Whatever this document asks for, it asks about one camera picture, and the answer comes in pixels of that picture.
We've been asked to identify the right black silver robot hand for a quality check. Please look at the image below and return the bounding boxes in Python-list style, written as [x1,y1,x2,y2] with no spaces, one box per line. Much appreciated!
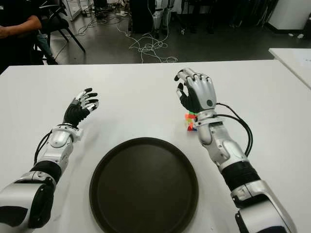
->
[173,68,217,114]

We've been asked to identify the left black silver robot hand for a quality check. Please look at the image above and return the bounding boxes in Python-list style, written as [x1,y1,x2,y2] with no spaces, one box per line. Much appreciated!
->
[63,87,100,127]

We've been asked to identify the multicoloured Rubik's cube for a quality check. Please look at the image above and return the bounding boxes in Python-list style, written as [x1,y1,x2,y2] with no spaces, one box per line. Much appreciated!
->
[184,111,199,132]

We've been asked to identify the dark brown round plate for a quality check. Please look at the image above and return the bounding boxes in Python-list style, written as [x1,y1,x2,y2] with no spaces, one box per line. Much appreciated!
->
[89,137,199,233]

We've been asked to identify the white humanoid robot in background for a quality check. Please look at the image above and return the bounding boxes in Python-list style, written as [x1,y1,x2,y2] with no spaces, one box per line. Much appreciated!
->
[152,0,175,37]

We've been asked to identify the black chair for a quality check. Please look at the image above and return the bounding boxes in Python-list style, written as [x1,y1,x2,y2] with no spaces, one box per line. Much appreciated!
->
[36,0,86,65]

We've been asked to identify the white side table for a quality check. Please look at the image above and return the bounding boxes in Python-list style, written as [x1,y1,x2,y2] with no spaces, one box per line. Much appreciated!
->
[268,48,311,89]

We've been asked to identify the seated person in black shirt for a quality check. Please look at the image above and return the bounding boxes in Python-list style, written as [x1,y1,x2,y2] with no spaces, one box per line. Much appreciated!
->
[0,0,59,73]

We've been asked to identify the white glass display cabinet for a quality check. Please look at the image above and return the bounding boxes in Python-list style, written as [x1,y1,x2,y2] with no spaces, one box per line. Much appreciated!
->
[60,0,82,21]

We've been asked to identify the white cabinet with black base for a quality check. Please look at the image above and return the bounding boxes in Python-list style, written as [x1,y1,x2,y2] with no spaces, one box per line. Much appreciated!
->
[268,0,311,31]

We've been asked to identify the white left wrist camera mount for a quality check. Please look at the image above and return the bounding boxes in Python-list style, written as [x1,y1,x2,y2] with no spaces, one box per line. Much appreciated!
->
[72,128,85,141]

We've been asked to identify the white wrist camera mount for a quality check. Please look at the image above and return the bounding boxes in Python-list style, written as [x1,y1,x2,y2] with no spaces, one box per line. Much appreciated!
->
[194,111,224,128]
[72,128,85,141]

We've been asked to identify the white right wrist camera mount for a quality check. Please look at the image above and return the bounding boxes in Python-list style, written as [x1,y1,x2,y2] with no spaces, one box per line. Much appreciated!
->
[194,111,224,128]

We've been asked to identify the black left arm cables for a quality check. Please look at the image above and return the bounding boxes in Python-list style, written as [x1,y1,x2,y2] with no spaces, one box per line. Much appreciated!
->
[34,130,53,163]

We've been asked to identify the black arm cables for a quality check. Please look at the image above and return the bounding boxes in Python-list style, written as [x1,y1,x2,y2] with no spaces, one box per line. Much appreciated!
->
[34,130,53,163]
[216,103,253,156]

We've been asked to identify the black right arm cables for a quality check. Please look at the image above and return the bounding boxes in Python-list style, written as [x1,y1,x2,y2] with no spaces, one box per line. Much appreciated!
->
[216,103,253,156]

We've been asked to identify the white tangled floor cable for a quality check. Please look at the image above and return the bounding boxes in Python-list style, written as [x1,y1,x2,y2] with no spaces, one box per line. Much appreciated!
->
[116,24,179,64]

